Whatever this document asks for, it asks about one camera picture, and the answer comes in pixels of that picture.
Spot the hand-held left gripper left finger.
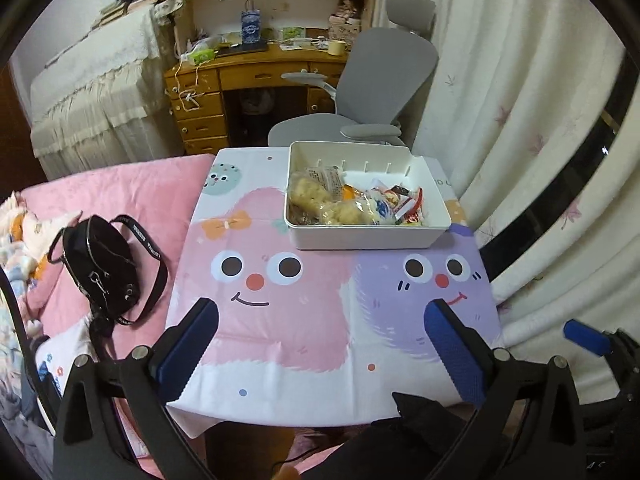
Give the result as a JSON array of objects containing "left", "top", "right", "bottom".
[{"left": 52, "top": 297, "right": 220, "bottom": 480}]

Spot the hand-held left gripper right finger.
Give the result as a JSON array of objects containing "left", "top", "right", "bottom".
[{"left": 424, "top": 299, "right": 588, "bottom": 480}]

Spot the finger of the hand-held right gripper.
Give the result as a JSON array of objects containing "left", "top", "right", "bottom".
[{"left": 563, "top": 319, "right": 612, "bottom": 357}]

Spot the white plastic storage box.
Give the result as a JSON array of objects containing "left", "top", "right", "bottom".
[{"left": 284, "top": 140, "right": 453, "bottom": 251}]

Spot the red white cake packet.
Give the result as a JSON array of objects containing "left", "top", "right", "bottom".
[{"left": 395, "top": 187, "right": 427, "bottom": 222}]

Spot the small yellow cracker packet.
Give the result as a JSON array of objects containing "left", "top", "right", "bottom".
[{"left": 320, "top": 200, "right": 376, "bottom": 226}]

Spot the large yellow cracker packet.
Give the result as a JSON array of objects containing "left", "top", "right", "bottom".
[{"left": 290, "top": 172, "right": 335, "bottom": 217}]

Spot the clear biscuit packet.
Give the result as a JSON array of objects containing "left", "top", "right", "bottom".
[{"left": 306, "top": 166, "right": 346, "bottom": 193}]

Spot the black handbag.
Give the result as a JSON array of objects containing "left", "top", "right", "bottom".
[{"left": 47, "top": 214, "right": 168, "bottom": 328}]

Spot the white printed pillow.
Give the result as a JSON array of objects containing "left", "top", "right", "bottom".
[{"left": 37, "top": 320, "right": 101, "bottom": 392}]

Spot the cartoon printed tablecloth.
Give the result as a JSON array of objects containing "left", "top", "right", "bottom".
[{"left": 165, "top": 147, "right": 501, "bottom": 428}]

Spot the pink blanket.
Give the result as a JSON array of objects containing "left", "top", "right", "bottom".
[{"left": 20, "top": 152, "right": 216, "bottom": 361}]

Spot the pastel plush toy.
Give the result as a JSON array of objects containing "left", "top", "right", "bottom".
[{"left": 0, "top": 192, "right": 83, "bottom": 281}]

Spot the bin with plastic bag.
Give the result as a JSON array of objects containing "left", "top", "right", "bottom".
[{"left": 240, "top": 91, "right": 273, "bottom": 116}]

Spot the floral white curtain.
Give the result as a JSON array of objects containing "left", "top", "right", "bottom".
[{"left": 375, "top": 0, "right": 640, "bottom": 480}]

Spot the white lace cover cloth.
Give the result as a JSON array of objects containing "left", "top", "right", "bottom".
[{"left": 30, "top": 7, "right": 186, "bottom": 181}]

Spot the grey office chair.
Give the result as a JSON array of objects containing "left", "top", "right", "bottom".
[{"left": 267, "top": 0, "right": 441, "bottom": 148}]

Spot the wooden desk with drawers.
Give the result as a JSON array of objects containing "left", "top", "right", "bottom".
[{"left": 164, "top": 42, "right": 351, "bottom": 156}]

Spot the blue paper gift bag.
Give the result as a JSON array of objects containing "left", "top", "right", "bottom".
[{"left": 240, "top": 0, "right": 263, "bottom": 45}]

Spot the floral fabric bag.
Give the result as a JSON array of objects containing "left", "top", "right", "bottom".
[{"left": 152, "top": 0, "right": 186, "bottom": 26}]

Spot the doll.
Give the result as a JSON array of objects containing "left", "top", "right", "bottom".
[{"left": 328, "top": 0, "right": 363, "bottom": 41}]

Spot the black cable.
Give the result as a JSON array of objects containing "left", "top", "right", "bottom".
[{"left": 0, "top": 260, "right": 56, "bottom": 431}]

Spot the white cable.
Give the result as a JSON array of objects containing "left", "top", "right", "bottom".
[{"left": 172, "top": 57, "right": 203, "bottom": 111}]

